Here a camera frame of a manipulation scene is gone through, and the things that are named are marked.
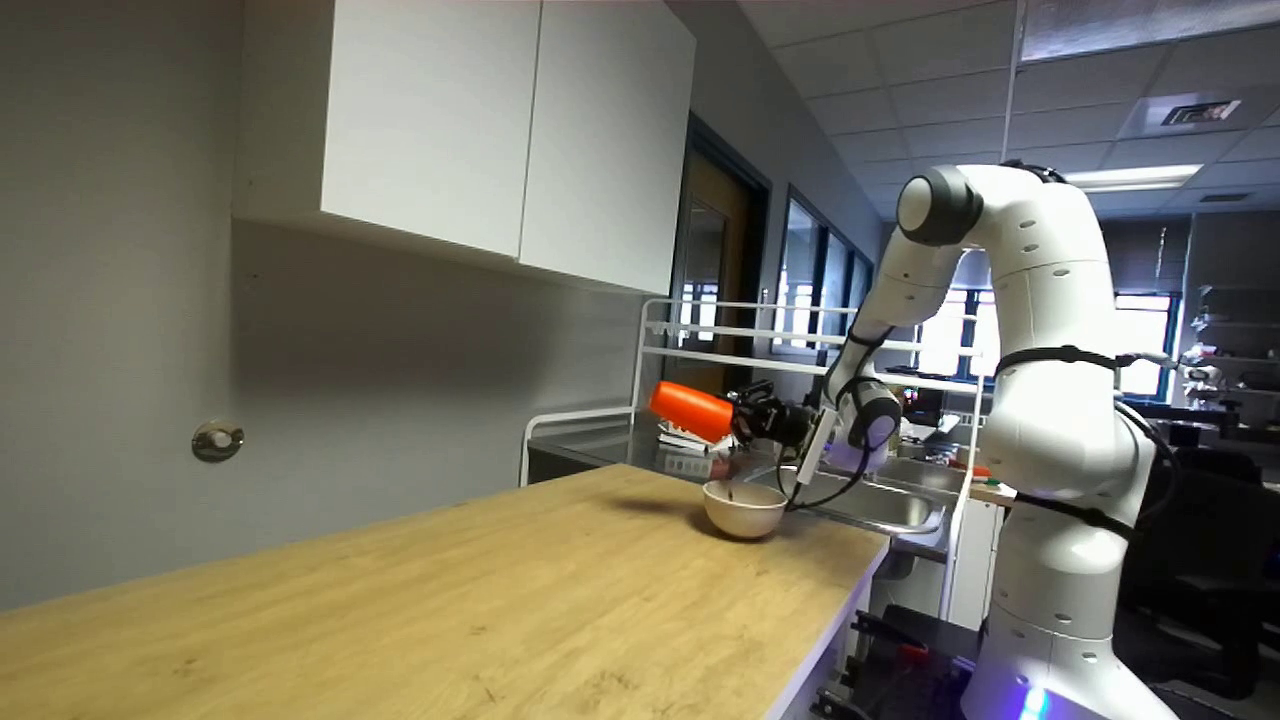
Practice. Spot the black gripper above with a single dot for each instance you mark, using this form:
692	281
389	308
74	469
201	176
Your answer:
790	422

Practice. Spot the orange plastic cup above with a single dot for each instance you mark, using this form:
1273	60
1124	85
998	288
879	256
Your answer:
692	408

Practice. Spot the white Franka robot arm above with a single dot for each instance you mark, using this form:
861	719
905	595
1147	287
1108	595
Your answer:
1054	441

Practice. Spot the red and white box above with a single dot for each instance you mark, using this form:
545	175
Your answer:
683	450

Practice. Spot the stainless steel sink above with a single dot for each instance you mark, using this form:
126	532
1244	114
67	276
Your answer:
884	506

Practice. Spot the dark framed door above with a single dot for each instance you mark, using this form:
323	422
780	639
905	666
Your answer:
713	255

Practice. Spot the black equipment under counter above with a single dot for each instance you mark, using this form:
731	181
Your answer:
892	660

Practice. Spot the window with blinds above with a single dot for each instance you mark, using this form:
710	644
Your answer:
1147	340

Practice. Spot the rectangular ceiling light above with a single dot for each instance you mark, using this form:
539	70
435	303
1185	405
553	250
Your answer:
1134	176

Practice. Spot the black office chair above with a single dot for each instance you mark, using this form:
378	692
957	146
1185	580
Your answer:
1204	562

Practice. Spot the ceiling air vent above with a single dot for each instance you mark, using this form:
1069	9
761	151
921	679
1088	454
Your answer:
1191	114

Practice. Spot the white wall cabinet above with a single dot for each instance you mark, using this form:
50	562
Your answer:
504	134

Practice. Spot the round metal wall knob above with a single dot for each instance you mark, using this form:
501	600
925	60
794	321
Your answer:
216	441

